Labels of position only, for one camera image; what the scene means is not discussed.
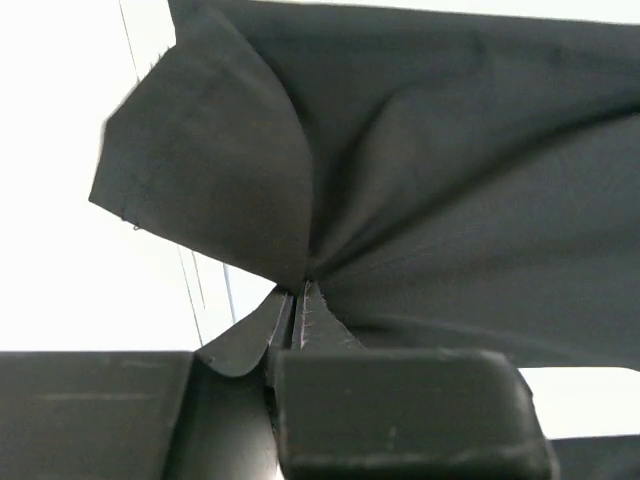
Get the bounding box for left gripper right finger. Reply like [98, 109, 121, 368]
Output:
[272, 283, 559, 479]

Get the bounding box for black trousers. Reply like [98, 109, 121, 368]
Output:
[90, 1, 639, 368]

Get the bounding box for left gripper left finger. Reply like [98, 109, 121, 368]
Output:
[1, 290, 293, 479]

